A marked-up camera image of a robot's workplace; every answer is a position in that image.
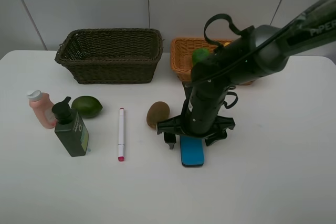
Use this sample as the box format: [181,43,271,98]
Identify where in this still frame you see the dark green pump bottle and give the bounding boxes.
[52,97,89,157]

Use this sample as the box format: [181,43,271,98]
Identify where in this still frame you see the dark green lime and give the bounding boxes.
[71,96,103,118]

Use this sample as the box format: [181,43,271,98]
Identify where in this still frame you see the pink bottle white cap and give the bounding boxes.
[27,90,56,129]

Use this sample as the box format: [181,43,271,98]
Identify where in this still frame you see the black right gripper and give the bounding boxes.
[156,81,234,150]

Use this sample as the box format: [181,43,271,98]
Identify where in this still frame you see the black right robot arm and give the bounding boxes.
[156,0,335,148]

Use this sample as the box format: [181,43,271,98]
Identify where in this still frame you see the bright green lime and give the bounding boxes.
[192,48,211,66]

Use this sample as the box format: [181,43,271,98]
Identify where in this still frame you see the orange wicker basket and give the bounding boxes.
[170,37,271,86]

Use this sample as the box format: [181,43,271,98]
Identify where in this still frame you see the white marker pink caps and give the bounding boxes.
[118,108,125,162]

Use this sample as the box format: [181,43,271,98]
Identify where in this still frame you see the dark brown wicker basket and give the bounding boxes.
[55,28,163,84]

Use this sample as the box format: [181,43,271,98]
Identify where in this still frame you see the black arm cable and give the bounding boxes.
[183,13,336,110]

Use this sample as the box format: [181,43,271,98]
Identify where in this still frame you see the brown kiwi fruit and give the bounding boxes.
[146,101,170,130]

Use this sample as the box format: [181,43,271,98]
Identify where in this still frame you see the blue whiteboard eraser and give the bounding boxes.
[180,136,204,167]

